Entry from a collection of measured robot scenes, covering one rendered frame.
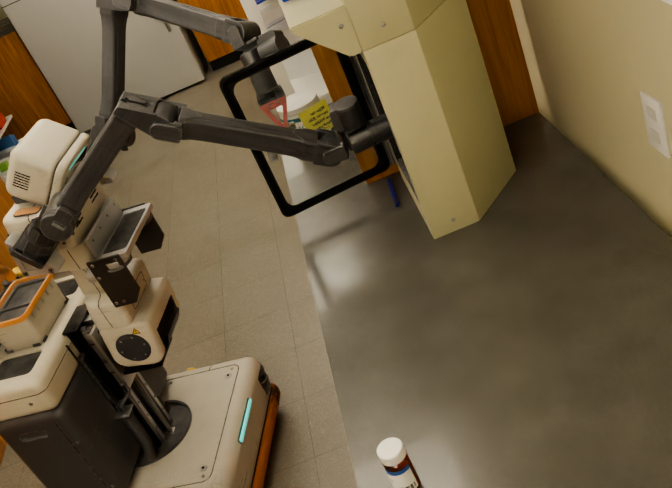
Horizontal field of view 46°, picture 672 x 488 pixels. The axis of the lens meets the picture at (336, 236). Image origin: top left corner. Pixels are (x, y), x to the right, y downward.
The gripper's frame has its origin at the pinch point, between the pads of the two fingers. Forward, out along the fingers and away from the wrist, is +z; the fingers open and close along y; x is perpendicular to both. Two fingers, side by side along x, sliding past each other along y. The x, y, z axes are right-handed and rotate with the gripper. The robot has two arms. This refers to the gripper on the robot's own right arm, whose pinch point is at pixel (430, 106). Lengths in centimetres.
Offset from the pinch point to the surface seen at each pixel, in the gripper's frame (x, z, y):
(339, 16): -31.7, -11.5, -14.9
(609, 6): -17.0, 33.0, -29.8
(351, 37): -27.0, -10.9, -14.9
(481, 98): 1.4, 10.7, -4.3
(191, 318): 114, -123, 144
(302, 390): 116, -76, 66
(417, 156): 2.5, -7.8, -14.8
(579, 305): 24, 7, -53
